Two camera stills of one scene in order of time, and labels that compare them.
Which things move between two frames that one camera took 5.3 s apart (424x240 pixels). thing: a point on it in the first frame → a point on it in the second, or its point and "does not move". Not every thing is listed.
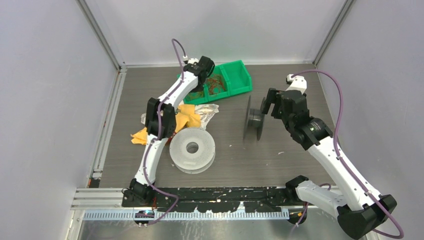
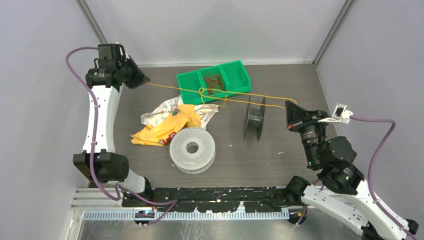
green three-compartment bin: (229, 78) does not move
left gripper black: (198, 89) → (140, 78)
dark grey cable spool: (255, 118) does not move
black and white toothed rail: (224, 199) does not move
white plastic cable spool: (192, 150) does not move
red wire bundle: (216, 84) does not move
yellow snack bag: (185, 113) does not move
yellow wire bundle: (194, 95) → (289, 99)
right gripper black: (275, 97) → (296, 116)
